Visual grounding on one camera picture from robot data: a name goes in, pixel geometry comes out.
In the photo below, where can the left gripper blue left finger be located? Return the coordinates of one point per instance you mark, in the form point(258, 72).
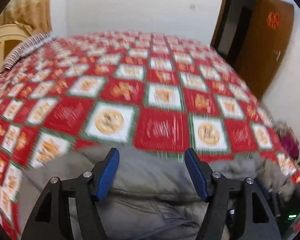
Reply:
point(50, 217)

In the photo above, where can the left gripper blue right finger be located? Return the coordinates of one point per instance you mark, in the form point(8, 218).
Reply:
point(253, 218)

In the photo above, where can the grey puffer jacket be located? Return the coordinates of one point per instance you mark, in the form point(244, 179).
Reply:
point(150, 198)

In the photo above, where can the clothes pile on floor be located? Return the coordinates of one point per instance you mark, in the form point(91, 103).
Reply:
point(287, 138)

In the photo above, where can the red patchwork bedspread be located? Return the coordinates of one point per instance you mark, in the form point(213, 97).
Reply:
point(158, 93)

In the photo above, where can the striped grey pillow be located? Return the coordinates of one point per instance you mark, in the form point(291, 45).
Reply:
point(25, 48)

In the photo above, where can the brown wooden door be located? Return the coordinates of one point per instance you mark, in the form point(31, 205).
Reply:
point(256, 63)

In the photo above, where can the cream round headboard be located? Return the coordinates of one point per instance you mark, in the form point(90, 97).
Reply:
point(10, 36)

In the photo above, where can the red double happiness decal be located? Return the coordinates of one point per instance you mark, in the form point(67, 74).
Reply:
point(273, 20)

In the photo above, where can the beige patterned curtain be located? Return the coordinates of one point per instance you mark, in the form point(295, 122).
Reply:
point(33, 15)

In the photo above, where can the metal door handle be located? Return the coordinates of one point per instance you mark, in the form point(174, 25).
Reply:
point(278, 55)

